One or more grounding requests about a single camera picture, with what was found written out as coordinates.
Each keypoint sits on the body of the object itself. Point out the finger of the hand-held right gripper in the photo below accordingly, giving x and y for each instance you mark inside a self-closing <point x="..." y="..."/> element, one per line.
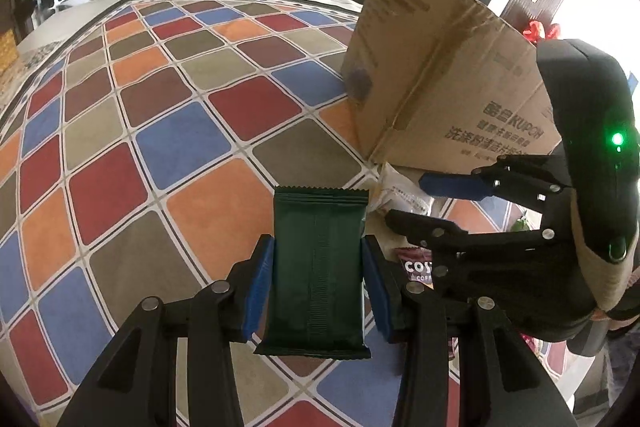
<point x="425" y="227"/>
<point x="450" y="184"/>

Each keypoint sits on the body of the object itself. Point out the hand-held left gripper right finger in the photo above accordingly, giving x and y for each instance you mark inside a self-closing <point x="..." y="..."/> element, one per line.
<point x="375" y="292"/>

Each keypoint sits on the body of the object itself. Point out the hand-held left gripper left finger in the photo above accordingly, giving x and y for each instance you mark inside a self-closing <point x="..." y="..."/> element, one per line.
<point x="257" y="287"/>

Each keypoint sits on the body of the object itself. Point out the white snack packet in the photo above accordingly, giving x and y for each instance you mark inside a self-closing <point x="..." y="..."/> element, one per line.
<point x="400" y="194"/>

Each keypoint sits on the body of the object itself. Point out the dark green snack packet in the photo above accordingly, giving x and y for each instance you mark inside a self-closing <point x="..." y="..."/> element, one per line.
<point x="315" y="267"/>

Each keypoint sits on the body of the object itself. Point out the brown cardboard box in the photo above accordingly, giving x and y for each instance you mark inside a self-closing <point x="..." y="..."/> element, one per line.
<point x="440" y="72"/>

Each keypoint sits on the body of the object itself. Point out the brown coffee packet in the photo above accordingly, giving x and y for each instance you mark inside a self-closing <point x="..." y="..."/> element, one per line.
<point x="417" y="268"/>

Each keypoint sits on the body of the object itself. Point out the round green candy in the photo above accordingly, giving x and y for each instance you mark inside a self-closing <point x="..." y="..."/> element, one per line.
<point x="522" y="223"/>

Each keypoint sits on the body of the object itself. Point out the red bow decoration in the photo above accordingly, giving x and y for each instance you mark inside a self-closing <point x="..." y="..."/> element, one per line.
<point x="537" y="31"/>

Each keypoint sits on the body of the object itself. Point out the patterned placemat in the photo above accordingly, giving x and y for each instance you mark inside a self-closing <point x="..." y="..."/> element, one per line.
<point x="37" y="54"/>

